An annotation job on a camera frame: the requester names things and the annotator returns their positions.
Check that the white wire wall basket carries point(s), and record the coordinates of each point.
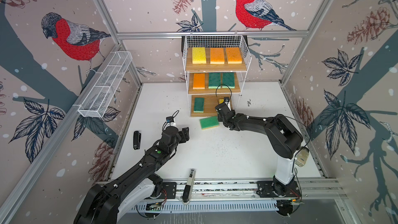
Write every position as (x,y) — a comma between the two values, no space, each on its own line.
(102,93)

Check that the black white handheld scraper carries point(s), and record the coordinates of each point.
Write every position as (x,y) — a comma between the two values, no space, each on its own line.
(187,193)

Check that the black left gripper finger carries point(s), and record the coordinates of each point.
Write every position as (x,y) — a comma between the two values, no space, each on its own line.
(183,139)
(185,131)

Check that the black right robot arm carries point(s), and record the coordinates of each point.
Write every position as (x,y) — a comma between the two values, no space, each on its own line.
(284,138)

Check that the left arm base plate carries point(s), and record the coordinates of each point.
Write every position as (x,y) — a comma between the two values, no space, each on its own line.
(164,190)

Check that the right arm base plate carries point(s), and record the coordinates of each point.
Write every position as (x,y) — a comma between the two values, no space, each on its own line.
(267,189)

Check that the aluminium frame crossbar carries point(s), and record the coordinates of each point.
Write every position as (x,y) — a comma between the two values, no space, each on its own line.
(173,35)

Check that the small clear plastic container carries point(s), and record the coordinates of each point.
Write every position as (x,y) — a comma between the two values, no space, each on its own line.
(301,157)

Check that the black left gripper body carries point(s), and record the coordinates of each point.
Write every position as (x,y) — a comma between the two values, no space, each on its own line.
(173,146)

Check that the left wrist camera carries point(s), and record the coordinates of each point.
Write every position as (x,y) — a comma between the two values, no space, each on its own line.
(170,121)

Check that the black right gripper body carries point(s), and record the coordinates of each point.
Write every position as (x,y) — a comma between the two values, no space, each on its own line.
(232,112)

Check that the orange sponge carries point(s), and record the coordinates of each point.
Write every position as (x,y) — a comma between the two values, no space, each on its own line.
(198,81)
(233,55)
(217,56)

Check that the dark green sponge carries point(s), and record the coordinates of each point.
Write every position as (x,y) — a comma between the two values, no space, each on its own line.
(214,80)
(198,105)
(228,80)

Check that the white wire wooden shelf unit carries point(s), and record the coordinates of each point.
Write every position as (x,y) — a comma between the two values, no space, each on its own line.
(212,96)

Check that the black stapler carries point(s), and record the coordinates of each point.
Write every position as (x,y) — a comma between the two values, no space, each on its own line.
(137,140)

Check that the light green sponge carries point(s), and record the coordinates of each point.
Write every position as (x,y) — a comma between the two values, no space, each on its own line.
(209,122)

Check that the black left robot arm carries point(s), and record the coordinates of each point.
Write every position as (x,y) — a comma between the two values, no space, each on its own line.
(108,203)

